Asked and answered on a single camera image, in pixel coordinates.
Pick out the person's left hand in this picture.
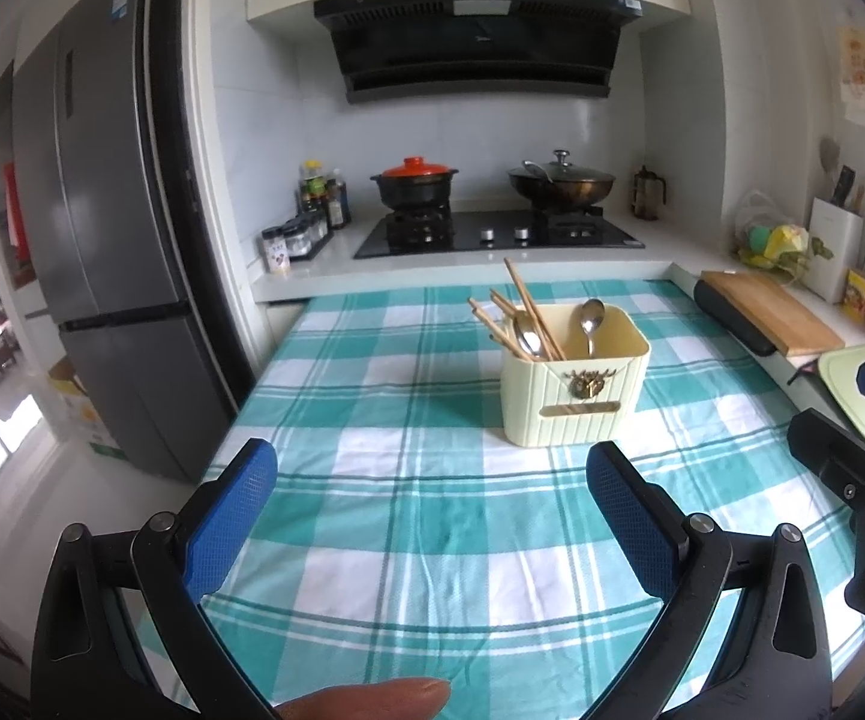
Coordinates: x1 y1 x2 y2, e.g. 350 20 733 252
275 677 453 720

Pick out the teal checked tablecloth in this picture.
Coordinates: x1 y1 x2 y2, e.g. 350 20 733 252
200 279 865 720

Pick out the clear plastic bag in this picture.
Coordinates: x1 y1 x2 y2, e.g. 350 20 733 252
734 191 816 286

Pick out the hanging printed wall calendar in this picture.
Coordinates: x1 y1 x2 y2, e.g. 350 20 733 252
837 26 865 127

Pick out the black clay pot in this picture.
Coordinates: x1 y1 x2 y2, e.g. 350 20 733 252
370 171 459 211

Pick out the white knife holder box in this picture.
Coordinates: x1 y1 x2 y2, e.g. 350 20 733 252
807 196 865 305

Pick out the red pot lid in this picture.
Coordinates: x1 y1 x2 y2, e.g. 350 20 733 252
380 156 450 179

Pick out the cardboard box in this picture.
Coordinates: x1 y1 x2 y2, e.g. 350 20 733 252
46 356 130 462

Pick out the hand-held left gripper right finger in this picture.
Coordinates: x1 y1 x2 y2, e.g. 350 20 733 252
578 441 834 720

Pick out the green cutting board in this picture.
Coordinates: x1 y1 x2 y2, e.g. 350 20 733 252
817 345 865 466

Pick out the dark glass french press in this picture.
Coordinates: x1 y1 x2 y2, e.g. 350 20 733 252
632 165 668 222

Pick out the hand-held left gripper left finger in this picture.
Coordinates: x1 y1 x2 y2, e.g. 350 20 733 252
31 437 284 720

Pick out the black glass gas cooktop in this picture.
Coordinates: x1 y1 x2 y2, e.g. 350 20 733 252
352 208 647 261

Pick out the cream ribbed utensil holder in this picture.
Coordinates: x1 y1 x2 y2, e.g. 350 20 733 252
496 301 653 449

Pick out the dark wok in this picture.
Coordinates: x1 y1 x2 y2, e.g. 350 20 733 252
507 161 617 211

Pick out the white label spice jar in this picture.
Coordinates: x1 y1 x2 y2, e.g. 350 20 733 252
260 227 293 271

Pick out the green label sauce bottle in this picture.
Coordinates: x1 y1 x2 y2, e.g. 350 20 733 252
299 160 329 215

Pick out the grey refrigerator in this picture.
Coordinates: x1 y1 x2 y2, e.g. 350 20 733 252
11 0 239 485

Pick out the small steel spoon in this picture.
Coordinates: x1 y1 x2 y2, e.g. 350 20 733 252
579 298 608 357

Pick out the black padded roll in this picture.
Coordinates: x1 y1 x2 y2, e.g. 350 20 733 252
691 279 779 357

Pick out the glass wok lid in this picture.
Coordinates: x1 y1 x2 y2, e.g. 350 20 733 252
524 150 614 185

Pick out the large steel spoon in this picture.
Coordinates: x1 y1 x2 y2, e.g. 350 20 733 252
513 311 546 359

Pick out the black range hood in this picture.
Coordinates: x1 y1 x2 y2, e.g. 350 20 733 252
313 0 645 106

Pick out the dark soy sauce bottle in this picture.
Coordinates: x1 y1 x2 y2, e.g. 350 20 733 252
325 169 351 230

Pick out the wooden cutting board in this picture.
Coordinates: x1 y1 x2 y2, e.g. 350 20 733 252
701 270 846 357

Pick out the red hanging cloth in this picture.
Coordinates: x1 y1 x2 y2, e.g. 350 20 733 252
1 161 29 248

